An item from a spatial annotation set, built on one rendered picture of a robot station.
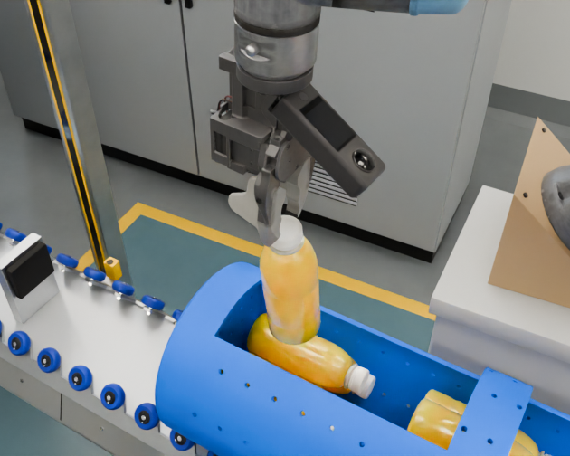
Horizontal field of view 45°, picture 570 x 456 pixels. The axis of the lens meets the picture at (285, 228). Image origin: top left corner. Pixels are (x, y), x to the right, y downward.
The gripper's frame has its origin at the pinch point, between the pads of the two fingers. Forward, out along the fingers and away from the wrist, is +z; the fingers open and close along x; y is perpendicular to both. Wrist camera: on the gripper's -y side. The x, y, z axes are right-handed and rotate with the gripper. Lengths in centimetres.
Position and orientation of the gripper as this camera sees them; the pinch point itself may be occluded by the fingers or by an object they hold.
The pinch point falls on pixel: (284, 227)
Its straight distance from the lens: 75.5
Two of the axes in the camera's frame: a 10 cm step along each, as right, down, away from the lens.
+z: -0.4, 7.2, 6.9
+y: -8.5, -3.9, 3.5
